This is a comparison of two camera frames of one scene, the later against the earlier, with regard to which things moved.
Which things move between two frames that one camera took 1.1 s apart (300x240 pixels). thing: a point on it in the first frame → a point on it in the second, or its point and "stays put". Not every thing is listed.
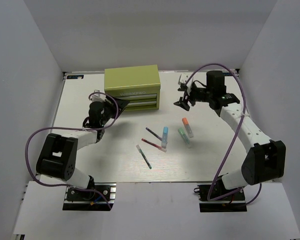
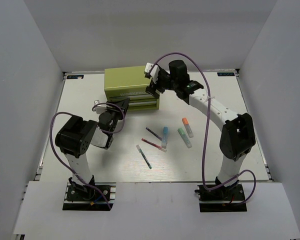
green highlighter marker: (184, 137) stays put
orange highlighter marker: (188, 127) stays put
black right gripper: (190, 98) → (162, 73)
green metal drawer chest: (140, 85) stays put
